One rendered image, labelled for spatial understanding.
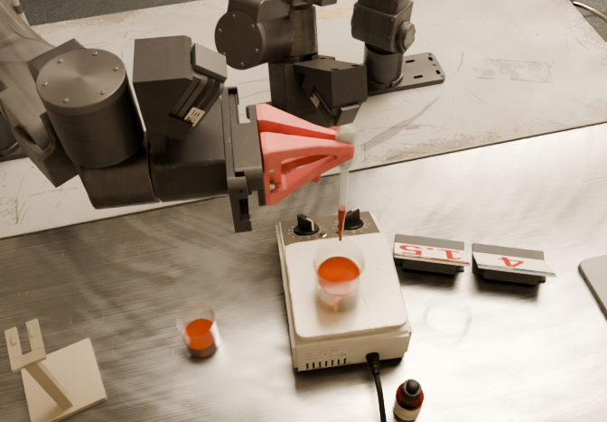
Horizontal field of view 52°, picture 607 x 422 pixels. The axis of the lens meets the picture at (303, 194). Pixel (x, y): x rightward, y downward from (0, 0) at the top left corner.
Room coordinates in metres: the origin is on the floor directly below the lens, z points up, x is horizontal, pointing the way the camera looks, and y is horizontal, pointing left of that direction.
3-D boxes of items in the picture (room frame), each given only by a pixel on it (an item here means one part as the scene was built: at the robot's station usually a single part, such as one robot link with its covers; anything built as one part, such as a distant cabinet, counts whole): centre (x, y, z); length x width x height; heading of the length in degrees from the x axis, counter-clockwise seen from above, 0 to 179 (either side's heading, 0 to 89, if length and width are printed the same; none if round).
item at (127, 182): (0.32, 0.14, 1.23); 0.07 x 0.06 x 0.07; 96
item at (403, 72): (0.78, -0.14, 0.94); 0.20 x 0.07 x 0.08; 101
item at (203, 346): (0.33, 0.13, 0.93); 0.04 x 0.04 x 0.06
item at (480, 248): (0.41, -0.26, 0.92); 0.09 x 0.06 x 0.04; 79
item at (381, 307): (0.35, -0.04, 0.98); 0.12 x 0.12 x 0.01; 6
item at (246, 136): (0.32, 0.00, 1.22); 0.09 x 0.07 x 0.07; 96
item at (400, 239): (0.43, -0.16, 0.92); 0.09 x 0.06 x 0.04; 79
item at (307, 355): (0.38, -0.04, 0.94); 0.22 x 0.13 x 0.08; 6
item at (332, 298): (0.34, -0.03, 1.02); 0.06 x 0.05 x 0.08; 176
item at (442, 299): (0.34, -0.16, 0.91); 0.06 x 0.06 x 0.02
